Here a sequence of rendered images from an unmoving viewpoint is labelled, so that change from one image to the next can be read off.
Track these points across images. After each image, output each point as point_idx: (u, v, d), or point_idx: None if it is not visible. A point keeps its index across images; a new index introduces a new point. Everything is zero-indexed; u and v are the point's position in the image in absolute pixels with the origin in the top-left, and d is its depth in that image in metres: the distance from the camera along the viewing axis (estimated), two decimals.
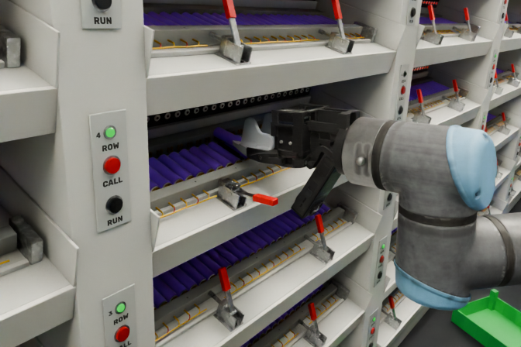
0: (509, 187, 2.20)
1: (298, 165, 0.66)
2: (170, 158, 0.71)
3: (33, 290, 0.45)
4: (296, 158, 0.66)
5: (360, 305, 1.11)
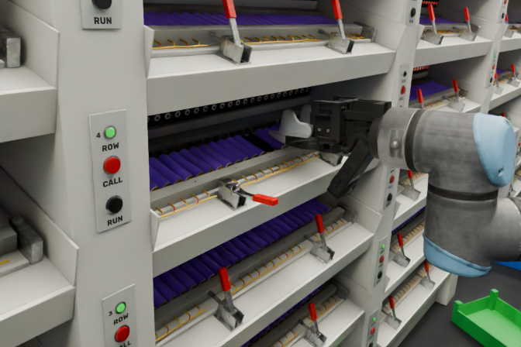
0: (509, 187, 2.20)
1: (336, 150, 0.73)
2: (170, 158, 0.71)
3: (33, 290, 0.45)
4: (333, 144, 0.73)
5: (360, 305, 1.11)
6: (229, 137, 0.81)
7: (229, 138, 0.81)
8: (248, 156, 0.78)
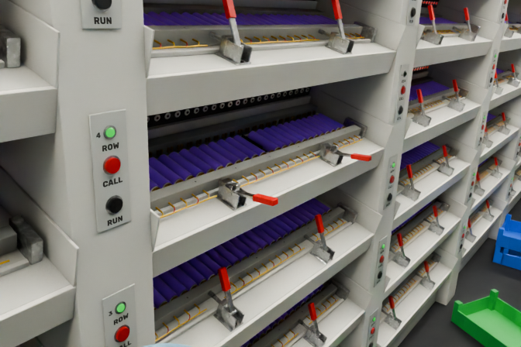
0: (509, 187, 2.20)
1: None
2: (170, 158, 0.71)
3: (33, 290, 0.45)
4: None
5: (360, 305, 1.11)
6: (229, 137, 0.81)
7: (229, 138, 0.81)
8: (248, 156, 0.78)
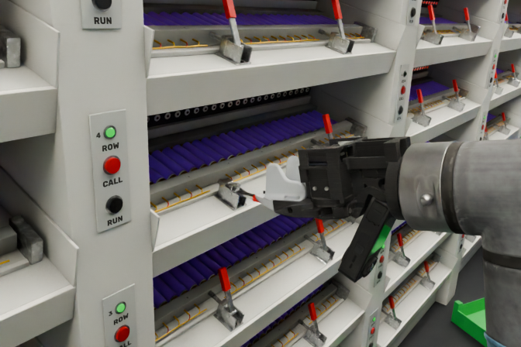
0: None
1: (341, 214, 0.52)
2: (164, 153, 0.72)
3: (33, 290, 0.45)
4: (337, 206, 0.52)
5: (360, 305, 1.11)
6: (222, 133, 0.81)
7: (222, 134, 0.81)
8: (241, 151, 0.78)
